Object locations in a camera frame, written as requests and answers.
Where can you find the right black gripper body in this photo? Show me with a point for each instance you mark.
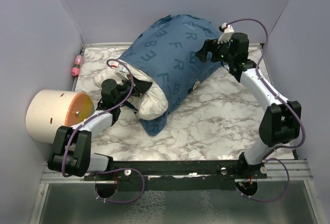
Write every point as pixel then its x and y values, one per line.
pixel 220 52

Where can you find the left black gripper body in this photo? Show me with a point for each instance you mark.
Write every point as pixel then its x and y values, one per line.
pixel 136 90

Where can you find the white pillow with red logo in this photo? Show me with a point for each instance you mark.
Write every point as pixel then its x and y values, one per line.
pixel 151 105

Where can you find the blue lettered pillowcase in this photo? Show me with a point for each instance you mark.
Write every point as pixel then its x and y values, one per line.
pixel 166 53

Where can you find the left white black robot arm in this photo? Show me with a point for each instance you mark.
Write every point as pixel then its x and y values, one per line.
pixel 71 150

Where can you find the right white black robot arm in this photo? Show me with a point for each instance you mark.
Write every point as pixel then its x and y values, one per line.
pixel 280 123

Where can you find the pink small bottle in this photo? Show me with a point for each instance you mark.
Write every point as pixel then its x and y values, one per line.
pixel 78 62

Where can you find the cream cylinder with orange lid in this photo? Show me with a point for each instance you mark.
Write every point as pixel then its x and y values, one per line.
pixel 51 109

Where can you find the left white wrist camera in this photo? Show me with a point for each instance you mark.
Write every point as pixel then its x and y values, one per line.
pixel 121 72

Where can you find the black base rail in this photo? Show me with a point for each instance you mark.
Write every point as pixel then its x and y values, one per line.
pixel 133 176

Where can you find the aluminium frame rail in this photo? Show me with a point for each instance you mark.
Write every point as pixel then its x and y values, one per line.
pixel 298 170

